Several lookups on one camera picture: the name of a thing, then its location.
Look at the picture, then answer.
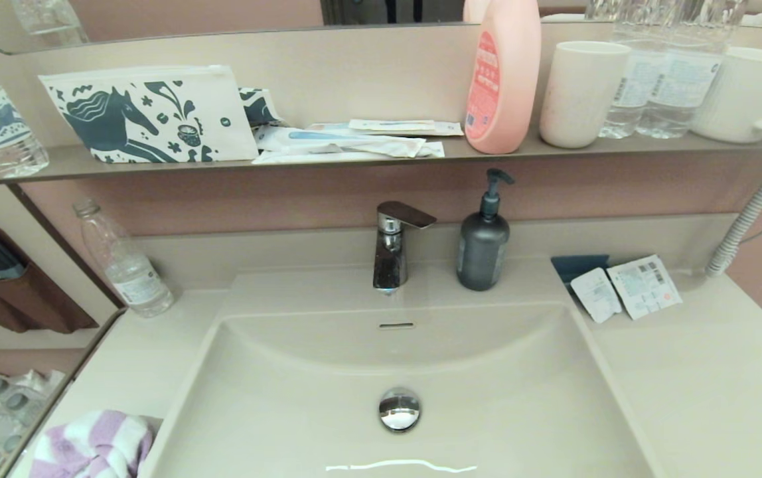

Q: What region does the chrome faucet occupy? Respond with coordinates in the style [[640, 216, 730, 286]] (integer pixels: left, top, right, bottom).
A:
[[372, 200, 437, 297]]

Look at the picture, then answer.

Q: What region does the purple white striped towel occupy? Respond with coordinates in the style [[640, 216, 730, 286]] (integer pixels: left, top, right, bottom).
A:
[[29, 410, 160, 478]]

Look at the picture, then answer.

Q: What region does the beige ceramic sink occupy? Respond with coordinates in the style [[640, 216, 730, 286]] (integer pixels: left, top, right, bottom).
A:
[[139, 264, 660, 478]]

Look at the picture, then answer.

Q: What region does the long white amenity packet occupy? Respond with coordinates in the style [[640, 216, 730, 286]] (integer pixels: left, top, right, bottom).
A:
[[252, 141, 446, 165]]

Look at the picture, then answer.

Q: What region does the dark grey soap dispenser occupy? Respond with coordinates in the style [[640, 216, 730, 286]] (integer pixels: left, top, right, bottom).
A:
[[455, 167, 516, 292]]

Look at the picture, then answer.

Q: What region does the white toothbrush packet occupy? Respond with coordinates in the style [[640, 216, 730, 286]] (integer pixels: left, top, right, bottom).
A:
[[253, 125, 428, 159]]

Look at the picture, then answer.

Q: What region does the flat pale amenity packet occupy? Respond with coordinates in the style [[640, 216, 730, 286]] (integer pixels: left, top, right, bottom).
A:
[[308, 119, 465, 137]]

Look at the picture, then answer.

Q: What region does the chrome drain stopper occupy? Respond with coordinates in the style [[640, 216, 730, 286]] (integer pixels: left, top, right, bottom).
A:
[[378, 388, 423, 434]]

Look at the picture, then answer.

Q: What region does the small blue print pouch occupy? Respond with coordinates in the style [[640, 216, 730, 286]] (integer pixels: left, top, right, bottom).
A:
[[238, 86, 285, 129]]

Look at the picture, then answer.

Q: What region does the dark blue tray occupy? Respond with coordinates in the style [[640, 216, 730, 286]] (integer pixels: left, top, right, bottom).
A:
[[550, 254, 611, 294]]

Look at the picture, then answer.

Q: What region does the pink lotion bottle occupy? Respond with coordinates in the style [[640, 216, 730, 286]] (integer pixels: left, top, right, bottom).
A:
[[463, 0, 543, 155]]

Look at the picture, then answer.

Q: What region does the small white sachet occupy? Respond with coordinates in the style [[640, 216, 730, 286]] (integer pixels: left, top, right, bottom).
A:
[[570, 266, 623, 325]]

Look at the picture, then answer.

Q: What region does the white tumbler cup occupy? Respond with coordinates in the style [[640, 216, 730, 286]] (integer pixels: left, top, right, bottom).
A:
[[539, 40, 633, 149]]

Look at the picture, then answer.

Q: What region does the slim clear water bottle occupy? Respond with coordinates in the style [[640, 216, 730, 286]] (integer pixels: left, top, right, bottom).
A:
[[73, 199, 175, 318]]

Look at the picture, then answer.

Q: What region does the white horse print pouch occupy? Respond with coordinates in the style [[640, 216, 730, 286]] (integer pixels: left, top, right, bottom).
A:
[[38, 64, 260, 164]]

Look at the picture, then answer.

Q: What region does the large white barcode sachet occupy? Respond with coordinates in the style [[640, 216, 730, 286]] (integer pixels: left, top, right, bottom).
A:
[[606, 254, 684, 321]]

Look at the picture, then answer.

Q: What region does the clear plastic water bottle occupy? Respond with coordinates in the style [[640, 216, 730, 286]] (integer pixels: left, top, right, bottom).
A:
[[636, 0, 748, 139], [599, 0, 672, 139]]

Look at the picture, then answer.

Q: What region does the wall mirror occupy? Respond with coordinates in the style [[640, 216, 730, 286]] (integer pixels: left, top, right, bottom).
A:
[[0, 0, 762, 56]]

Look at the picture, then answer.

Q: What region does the beige wall shelf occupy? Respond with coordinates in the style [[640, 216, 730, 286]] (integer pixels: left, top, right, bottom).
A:
[[0, 129, 762, 187]]

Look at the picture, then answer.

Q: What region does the brown wall pocket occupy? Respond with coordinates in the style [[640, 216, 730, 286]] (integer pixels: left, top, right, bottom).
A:
[[0, 224, 99, 335]]

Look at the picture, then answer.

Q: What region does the white coiled cord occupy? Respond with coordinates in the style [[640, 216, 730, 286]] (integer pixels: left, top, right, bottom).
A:
[[706, 161, 762, 278]]

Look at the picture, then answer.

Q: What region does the white handled mug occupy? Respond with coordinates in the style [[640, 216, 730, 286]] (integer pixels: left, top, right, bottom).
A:
[[690, 45, 762, 144]]

